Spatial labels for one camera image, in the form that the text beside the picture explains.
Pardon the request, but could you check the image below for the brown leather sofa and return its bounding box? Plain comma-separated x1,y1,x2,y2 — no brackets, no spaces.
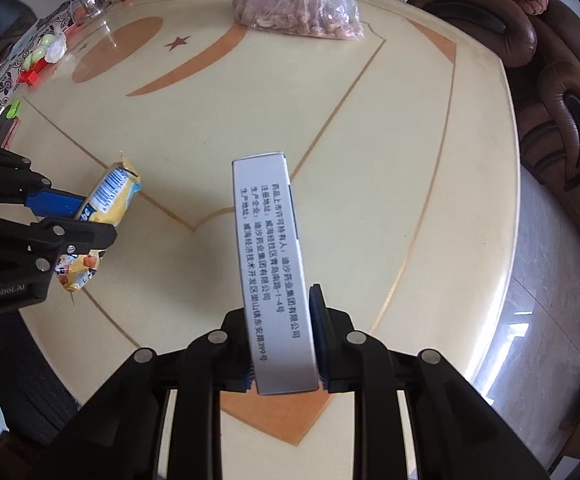
150,0,580,273

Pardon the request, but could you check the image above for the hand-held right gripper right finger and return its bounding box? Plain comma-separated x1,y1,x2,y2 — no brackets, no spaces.
309,284,546,480

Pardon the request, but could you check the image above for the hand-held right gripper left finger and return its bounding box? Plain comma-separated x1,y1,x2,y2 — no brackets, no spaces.
27,310,253,480

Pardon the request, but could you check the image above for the glass teapot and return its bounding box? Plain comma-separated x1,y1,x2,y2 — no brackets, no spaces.
69,0,112,23

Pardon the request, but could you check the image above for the white printed carton box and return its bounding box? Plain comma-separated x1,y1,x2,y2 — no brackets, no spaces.
231,151,319,396

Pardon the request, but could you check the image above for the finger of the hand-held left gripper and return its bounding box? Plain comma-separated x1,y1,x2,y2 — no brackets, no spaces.
0,137,87,218
0,210,118,273

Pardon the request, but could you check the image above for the yellow snack packet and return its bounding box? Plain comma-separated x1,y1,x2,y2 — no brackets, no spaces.
52,151,143,293

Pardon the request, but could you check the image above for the clear bag of peanuts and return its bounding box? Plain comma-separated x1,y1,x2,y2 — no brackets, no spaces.
230,0,386,41

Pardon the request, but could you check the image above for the dark flat object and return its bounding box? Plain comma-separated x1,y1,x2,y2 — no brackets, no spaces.
0,117,21,148

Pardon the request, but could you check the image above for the cream round table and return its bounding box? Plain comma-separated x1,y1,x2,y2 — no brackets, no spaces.
0,0,521,480

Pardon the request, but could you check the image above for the red plastic clip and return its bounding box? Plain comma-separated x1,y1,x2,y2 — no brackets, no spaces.
17,57,46,86

